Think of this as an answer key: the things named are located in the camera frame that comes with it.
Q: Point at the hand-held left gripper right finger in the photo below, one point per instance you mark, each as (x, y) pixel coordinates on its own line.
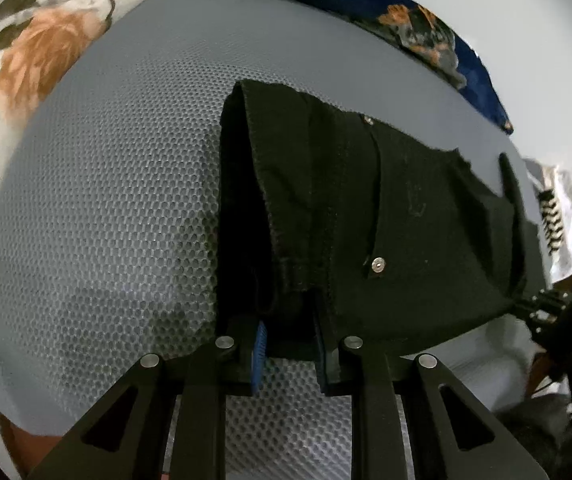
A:
(324, 362)

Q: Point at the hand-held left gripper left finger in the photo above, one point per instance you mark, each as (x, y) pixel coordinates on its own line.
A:
(260, 355)

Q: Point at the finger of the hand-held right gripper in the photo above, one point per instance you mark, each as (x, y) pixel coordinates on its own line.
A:
(541, 305)

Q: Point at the black pants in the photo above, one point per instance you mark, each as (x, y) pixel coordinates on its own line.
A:
(391, 235)

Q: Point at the person's right forearm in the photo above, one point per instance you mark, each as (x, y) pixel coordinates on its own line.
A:
(536, 440)

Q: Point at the white patterned cloth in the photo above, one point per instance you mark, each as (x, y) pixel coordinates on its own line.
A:
(566, 210)

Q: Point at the grey honeycomb mesh mat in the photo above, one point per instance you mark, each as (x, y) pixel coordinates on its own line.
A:
(115, 185)

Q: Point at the white floral blanket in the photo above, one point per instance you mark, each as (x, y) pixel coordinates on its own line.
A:
(40, 50)

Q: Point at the brown wooden bed frame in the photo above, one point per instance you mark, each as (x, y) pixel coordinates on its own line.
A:
(25, 445)

